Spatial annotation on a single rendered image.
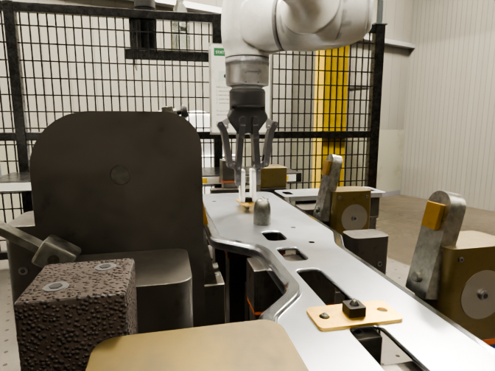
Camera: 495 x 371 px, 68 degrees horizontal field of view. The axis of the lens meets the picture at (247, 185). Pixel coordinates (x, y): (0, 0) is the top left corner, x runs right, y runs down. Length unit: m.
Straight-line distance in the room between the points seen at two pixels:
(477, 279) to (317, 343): 0.23
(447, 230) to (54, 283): 0.39
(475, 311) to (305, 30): 0.48
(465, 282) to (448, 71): 5.99
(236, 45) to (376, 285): 0.50
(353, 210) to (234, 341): 0.63
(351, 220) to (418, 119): 5.84
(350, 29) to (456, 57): 5.72
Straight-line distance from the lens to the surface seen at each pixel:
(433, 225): 0.47
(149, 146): 0.30
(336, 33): 0.69
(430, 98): 6.50
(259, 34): 0.73
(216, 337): 0.19
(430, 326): 0.39
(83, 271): 0.22
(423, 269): 0.48
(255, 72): 0.75
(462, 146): 6.22
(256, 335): 0.19
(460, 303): 0.50
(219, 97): 1.32
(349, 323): 0.36
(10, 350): 1.00
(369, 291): 0.44
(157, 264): 0.28
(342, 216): 0.78
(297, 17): 0.66
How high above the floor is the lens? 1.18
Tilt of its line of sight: 9 degrees down
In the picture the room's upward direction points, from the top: straight up
